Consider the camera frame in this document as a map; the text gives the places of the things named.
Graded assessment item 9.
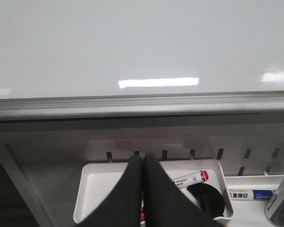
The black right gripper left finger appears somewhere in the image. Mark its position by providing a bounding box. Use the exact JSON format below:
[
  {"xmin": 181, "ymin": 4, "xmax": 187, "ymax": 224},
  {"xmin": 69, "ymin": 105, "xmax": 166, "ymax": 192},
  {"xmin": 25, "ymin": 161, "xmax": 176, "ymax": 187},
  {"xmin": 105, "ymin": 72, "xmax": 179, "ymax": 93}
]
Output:
[{"xmin": 76, "ymin": 154, "xmax": 142, "ymax": 227}]

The white blue marker box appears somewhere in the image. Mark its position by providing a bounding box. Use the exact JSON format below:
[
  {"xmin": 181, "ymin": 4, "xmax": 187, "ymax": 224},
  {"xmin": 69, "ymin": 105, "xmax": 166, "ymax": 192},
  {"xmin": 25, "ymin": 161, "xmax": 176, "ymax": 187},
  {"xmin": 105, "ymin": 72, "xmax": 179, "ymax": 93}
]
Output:
[{"xmin": 228, "ymin": 189, "xmax": 275, "ymax": 201}]

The white plastic hanging tray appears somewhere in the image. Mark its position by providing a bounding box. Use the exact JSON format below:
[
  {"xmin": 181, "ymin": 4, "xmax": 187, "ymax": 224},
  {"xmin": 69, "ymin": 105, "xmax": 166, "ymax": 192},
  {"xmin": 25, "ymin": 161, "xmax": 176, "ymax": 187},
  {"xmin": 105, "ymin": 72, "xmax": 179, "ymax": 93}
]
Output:
[{"xmin": 73, "ymin": 159, "xmax": 234, "ymax": 226}]

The grey spray bottle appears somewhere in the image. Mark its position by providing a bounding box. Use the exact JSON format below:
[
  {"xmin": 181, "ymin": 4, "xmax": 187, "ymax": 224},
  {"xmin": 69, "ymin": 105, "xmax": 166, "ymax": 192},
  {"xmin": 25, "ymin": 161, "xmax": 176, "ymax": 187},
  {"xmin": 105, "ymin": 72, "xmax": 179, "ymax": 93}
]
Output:
[{"xmin": 265, "ymin": 179, "xmax": 284, "ymax": 227}]

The white marker with red cap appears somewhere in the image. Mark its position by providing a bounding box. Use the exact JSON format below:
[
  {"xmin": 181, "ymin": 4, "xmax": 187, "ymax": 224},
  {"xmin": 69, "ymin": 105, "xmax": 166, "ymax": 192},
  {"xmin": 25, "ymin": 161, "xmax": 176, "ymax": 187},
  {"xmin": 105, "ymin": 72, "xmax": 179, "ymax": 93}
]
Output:
[{"xmin": 172, "ymin": 170, "xmax": 209, "ymax": 189}]

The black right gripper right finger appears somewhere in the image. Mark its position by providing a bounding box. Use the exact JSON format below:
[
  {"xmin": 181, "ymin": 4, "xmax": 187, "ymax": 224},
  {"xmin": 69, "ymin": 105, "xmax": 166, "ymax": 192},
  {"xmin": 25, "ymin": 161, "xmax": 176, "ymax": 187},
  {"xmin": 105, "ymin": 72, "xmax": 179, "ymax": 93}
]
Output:
[{"xmin": 143, "ymin": 153, "xmax": 222, "ymax": 227}]

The white whiteboard with grey frame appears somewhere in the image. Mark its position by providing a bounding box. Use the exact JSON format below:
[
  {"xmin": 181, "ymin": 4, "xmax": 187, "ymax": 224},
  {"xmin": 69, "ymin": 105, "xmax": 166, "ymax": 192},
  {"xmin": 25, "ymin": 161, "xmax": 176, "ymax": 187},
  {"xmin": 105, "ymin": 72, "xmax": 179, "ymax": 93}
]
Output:
[{"xmin": 0, "ymin": 0, "xmax": 284, "ymax": 121}]

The white slotted pegboard panel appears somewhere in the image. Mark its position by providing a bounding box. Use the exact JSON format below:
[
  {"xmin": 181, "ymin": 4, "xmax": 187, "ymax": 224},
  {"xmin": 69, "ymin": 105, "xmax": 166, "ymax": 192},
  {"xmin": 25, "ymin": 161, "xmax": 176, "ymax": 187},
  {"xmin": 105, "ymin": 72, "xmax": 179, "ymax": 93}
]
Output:
[{"xmin": 0, "ymin": 112, "xmax": 284, "ymax": 227}]

